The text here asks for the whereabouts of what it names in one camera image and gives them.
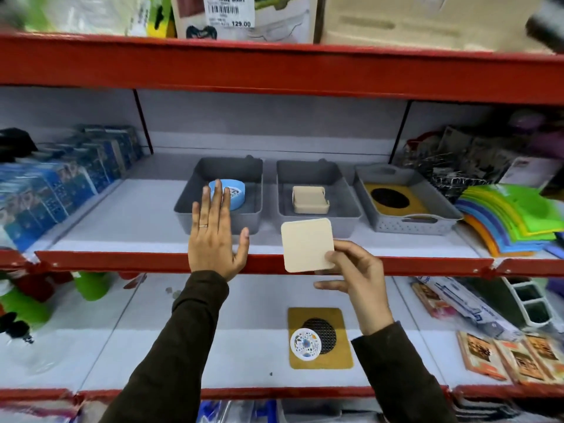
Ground person's right hand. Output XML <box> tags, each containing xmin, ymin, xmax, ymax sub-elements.
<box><xmin>314</xmin><ymin>240</ymin><xmax>394</xmax><ymax>335</ymax></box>

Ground person's left hand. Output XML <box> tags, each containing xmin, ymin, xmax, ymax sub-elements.
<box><xmin>188</xmin><ymin>180</ymin><xmax>250</xmax><ymax>282</ymax></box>

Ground beige square coaster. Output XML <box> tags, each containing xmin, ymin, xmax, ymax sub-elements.
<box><xmin>281</xmin><ymin>218</ymin><xmax>336</xmax><ymax>273</ymax></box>

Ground person's left forearm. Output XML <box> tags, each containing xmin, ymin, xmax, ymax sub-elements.
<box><xmin>99</xmin><ymin>271</ymin><xmax>230</xmax><ymax>423</ymax></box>

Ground person's right forearm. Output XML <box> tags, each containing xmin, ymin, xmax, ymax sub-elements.
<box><xmin>351</xmin><ymin>321</ymin><xmax>459</xmax><ymax>423</ymax></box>

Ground blue round coaster holder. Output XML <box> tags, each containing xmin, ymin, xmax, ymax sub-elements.
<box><xmin>208</xmin><ymin>179</ymin><xmax>246</xmax><ymax>212</ymax></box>

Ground beige coaster set in holder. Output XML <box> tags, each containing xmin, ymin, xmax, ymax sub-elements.
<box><xmin>292</xmin><ymin>186</ymin><xmax>330</xmax><ymax>215</ymax></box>

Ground black round mesh coaster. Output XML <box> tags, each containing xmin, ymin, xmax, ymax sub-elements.
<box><xmin>302</xmin><ymin>318</ymin><xmax>337</xmax><ymax>355</ymax></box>
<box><xmin>370</xmin><ymin>187</ymin><xmax>410</xmax><ymax>209</ymax></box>

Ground white patterned round coaster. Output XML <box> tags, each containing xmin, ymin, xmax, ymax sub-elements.
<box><xmin>290</xmin><ymin>328</ymin><xmax>322</xmax><ymax>362</ymax></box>

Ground yellow square mat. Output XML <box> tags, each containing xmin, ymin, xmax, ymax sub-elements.
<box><xmin>364</xmin><ymin>183</ymin><xmax>429</xmax><ymax>217</ymax></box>
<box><xmin>288</xmin><ymin>307</ymin><xmax>354</xmax><ymax>370</ymax></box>

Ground black shelf divider bar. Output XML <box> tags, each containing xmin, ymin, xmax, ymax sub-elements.
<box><xmin>389</xmin><ymin>100</ymin><xmax>413</xmax><ymax>164</ymax></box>
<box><xmin>132</xmin><ymin>89</ymin><xmax>154</xmax><ymax>155</ymax></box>

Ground grey perforated plastic tray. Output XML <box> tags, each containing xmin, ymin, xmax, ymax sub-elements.
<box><xmin>354</xmin><ymin>164</ymin><xmax>464</xmax><ymax>236</ymax></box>

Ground green plastic toy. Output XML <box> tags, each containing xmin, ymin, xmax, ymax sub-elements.
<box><xmin>73</xmin><ymin>271</ymin><xmax>112</xmax><ymax>302</ymax></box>

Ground long white packet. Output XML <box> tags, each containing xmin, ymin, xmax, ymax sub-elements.
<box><xmin>416</xmin><ymin>276</ymin><xmax>525</xmax><ymax>342</ymax></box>

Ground row of blue packets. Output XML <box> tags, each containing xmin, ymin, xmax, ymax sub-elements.
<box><xmin>0</xmin><ymin>124</ymin><xmax>144</xmax><ymax>252</ymax></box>

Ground wooden coaster packet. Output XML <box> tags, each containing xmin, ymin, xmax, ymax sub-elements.
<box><xmin>494</xmin><ymin>338</ymin><xmax>551</xmax><ymax>385</ymax></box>
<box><xmin>457</xmin><ymin>331</ymin><xmax>508</xmax><ymax>382</ymax></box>
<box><xmin>524</xmin><ymin>334</ymin><xmax>564</xmax><ymax>381</ymax></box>

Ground stack of colourful plastic mats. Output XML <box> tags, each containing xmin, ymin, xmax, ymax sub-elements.
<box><xmin>455</xmin><ymin>184</ymin><xmax>564</xmax><ymax>258</ymax></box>

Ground boxed product with white label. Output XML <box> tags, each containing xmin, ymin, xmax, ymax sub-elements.
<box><xmin>170</xmin><ymin>0</ymin><xmax>319</xmax><ymax>44</ymax></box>

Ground white plastic organizer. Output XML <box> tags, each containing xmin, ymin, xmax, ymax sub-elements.
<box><xmin>502</xmin><ymin>276</ymin><xmax>564</xmax><ymax>333</ymax></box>

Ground clear plastic packets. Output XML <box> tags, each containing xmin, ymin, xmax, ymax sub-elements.
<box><xmin>22</xmin><ymin>0</ymin><xmax>177</xmax><ymax>38</ymax></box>

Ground beige cardboard box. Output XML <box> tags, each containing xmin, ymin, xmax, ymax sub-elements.
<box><xmin>321</xmin><ymin>0</ymin><xmax>551</xmax><ymax>53</ymax></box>

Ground pile of wire racks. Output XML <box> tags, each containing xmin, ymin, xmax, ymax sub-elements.
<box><xmin>396</xmin><ymin>126</ymin><xmax>564</xmax><ymax>203</ymax></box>

